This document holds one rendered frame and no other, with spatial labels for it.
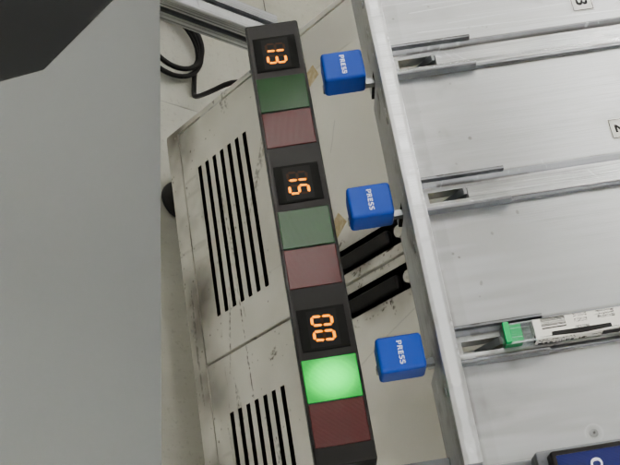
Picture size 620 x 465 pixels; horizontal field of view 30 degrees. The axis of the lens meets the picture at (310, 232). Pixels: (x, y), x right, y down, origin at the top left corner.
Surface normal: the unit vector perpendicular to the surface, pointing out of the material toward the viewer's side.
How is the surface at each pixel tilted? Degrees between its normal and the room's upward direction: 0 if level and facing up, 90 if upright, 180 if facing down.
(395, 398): 90
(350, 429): 43
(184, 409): 0
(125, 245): 0
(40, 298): 0
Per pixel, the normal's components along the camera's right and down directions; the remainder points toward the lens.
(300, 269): -0.03, -0.43
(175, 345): 0.65, -0.41
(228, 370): -0.74, -0.18
